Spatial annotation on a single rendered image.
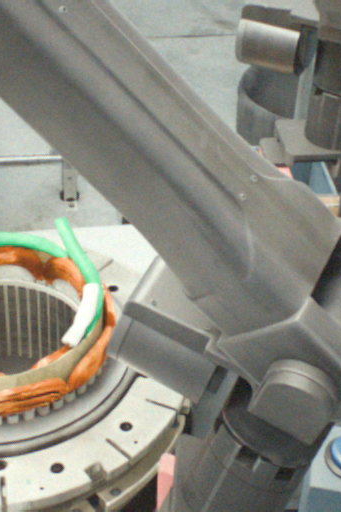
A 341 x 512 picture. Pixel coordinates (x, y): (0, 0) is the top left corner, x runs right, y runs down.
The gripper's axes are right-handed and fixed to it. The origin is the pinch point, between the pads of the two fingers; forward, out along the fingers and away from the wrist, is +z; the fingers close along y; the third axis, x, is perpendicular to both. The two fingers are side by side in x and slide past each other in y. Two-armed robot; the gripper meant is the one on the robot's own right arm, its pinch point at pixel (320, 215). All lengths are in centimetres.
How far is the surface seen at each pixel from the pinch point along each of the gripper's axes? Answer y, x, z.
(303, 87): -22, -84, 30
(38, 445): 28.5, 29.0, -0.8
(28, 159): 31, -170, 96
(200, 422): 12.8, 11.4, 16.5
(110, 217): 8, -161, 110
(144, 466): 20.6, 28.2, 3.2
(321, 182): -4.0, -13.4, 4.7
